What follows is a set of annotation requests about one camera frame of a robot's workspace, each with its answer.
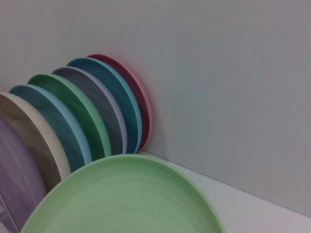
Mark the light green plate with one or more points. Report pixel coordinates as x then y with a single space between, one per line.
121 194

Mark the dark red plate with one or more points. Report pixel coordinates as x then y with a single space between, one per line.
143 116

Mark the teal plate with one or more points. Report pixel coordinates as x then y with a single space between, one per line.
121 102

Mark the grey lavender plate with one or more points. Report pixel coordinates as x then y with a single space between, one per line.
102 102

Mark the dark green plate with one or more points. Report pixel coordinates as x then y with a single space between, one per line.
80 102

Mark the light blue plate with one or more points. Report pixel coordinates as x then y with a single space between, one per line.
53 116

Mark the beige plate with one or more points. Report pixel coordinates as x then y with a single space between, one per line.
36 136

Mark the purple plate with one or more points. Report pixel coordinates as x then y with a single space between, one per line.
14 157

